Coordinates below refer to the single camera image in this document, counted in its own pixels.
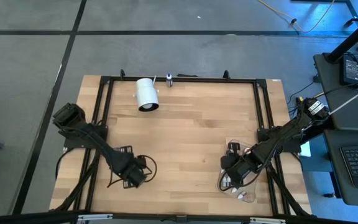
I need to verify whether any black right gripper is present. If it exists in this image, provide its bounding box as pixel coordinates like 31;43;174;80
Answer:
228;142;256;187

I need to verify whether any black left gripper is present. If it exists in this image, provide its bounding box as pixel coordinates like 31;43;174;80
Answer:
116;145;148;190

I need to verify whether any clear plastic tray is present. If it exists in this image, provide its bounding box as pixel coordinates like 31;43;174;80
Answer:
218;139;260;203

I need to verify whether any white paper sheet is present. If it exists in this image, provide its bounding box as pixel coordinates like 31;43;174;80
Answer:
299;141;312;158

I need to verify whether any dark grey keyboard desk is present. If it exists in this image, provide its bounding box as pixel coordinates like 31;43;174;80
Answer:
323;129;358;208

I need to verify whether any black crossbar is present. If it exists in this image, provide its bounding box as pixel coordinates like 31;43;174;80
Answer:
0;210;358;224

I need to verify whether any white rod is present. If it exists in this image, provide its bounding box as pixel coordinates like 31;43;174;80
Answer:
326;81;358;118

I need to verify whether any black power adapter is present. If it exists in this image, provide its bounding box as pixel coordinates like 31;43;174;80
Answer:
339;54;358;89

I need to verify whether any black metal pole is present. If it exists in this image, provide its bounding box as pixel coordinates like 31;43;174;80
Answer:
325;14;358;65

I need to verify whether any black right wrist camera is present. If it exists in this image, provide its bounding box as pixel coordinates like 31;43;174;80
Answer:
221;155;236;169

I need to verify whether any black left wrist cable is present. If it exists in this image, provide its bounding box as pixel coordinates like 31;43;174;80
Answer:
106;154;158;189

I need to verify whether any dark right wrist cable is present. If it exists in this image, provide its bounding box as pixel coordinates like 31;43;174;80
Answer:
218;172;241;193

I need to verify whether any silver bracket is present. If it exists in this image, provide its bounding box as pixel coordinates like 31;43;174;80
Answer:
249;217;287;224
77;213;114;222

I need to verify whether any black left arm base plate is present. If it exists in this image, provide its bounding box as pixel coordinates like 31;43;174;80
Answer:
63;124;108;149

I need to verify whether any black base cable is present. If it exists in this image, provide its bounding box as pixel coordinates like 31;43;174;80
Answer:
54;147;73;181

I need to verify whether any black desk cable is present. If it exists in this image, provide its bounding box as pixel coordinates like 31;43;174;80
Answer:
286;73;323;105

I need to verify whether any yellow floor cable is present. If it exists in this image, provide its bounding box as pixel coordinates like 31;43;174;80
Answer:
256;0;337;34

